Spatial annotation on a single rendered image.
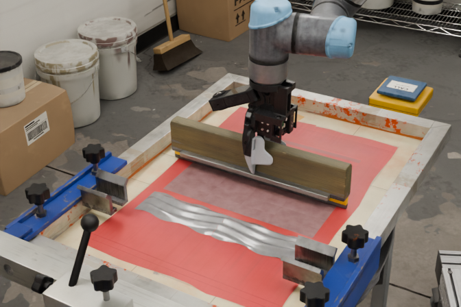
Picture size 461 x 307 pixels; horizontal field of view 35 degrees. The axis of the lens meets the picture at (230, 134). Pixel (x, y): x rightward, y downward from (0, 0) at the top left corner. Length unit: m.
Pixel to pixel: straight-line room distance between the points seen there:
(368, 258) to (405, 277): 1.53
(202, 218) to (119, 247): 0.17
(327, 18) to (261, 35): 0.12
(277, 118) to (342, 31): 0.22
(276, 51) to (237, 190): 0.33
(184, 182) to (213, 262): 0.26
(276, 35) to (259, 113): 0.17
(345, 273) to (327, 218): 0.22
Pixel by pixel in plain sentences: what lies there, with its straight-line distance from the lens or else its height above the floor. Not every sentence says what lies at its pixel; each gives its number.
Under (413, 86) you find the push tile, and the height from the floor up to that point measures 0.97.
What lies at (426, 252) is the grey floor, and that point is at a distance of 2.91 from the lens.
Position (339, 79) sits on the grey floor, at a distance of 4.14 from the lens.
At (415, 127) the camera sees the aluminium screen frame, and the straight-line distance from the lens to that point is 1.70.
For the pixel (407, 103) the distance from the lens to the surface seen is 1.86.
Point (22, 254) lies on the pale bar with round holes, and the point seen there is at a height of 1.04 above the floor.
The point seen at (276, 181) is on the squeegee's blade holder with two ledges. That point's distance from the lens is 1.47.
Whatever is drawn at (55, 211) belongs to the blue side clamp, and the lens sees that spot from 1.41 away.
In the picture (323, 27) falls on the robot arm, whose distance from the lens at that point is 1.31.
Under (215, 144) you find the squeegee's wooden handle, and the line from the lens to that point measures 1.52.
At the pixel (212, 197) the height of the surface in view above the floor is 0.95.
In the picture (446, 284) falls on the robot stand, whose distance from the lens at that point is 2.44.
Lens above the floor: 1.81
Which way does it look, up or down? 30 degrees down
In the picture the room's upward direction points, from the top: 2 degrees counter-clockwise
